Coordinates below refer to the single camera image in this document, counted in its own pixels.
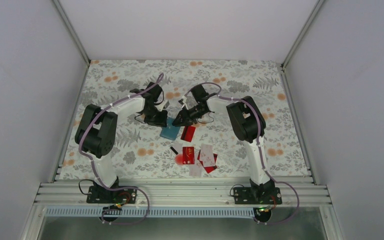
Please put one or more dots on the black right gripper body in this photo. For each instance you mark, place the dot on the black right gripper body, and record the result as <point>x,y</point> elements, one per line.
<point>191,117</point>

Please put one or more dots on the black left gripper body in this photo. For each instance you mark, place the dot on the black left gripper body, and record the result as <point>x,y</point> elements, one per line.
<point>152,117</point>

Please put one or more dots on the blue leather card holder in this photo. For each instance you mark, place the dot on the blue leather card holder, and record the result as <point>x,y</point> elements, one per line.
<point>170,132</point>

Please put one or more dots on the aluminium corner post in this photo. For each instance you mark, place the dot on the aluminium corner post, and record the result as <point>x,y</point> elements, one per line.
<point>71,30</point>
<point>308,23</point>

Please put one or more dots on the white VIP chip card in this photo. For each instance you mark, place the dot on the white VIP chip card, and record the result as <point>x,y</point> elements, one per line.
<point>206,154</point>

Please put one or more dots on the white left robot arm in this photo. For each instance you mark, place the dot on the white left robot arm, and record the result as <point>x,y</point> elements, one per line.
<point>96,134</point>

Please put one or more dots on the aluminium corner post left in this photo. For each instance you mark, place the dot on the aluminium corner post left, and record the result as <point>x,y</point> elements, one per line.
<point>71,30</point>

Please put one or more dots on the aluminium rail frame front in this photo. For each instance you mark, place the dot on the aluminium rail frame front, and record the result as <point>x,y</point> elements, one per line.
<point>183,193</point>

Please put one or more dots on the aluminium corner post right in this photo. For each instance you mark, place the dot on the aluminium corner post right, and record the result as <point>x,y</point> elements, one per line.
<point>308,23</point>

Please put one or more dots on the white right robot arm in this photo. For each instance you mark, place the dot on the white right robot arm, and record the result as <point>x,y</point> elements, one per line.
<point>246,121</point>

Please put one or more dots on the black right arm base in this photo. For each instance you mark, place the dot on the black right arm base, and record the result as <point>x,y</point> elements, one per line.
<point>256,194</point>

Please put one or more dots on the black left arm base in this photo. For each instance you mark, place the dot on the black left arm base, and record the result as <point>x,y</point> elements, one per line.
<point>99,195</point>

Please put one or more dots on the white card with red circle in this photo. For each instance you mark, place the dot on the white card with red circle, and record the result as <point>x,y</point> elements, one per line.
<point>178,156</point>

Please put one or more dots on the white cable duct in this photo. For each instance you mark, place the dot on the white cable duct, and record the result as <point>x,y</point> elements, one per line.
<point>152,212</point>

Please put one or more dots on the red VIP card face up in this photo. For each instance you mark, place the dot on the red VIP card face up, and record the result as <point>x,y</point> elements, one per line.
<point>188,155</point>

